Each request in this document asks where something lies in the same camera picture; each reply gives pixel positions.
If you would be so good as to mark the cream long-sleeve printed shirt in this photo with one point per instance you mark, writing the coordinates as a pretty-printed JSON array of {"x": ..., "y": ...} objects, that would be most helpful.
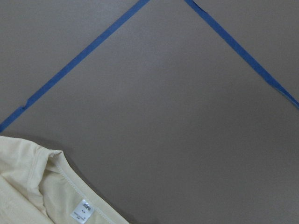
[{"x": 38, "y": 186}]

